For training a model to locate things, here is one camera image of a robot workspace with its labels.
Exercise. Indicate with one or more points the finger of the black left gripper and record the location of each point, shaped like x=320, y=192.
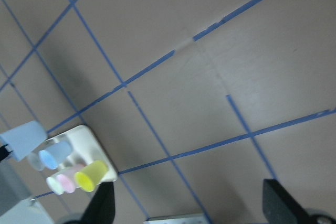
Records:
x=5, y=152

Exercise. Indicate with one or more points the pink plastic cup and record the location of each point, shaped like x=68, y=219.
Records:
x=67, y=178

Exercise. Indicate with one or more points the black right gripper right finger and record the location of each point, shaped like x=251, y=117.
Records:
x=279, y=206

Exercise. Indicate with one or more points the yellow plastic cup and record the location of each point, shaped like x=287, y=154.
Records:
x=91, y=175

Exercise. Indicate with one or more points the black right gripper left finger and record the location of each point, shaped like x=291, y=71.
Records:
x=101, y=209

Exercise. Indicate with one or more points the cream plastic tray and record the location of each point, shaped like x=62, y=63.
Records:
x=86, y=149

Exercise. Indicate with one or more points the light blue plastic cup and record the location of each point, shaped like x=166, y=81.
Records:
x=55, y=154

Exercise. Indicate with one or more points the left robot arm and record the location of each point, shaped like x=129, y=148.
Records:
x=13, y=189

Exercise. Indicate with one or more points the grey plastic cup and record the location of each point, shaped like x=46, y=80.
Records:
x=35, y=162

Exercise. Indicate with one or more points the pale green plastic cup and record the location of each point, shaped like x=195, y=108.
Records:
x=54, y=185

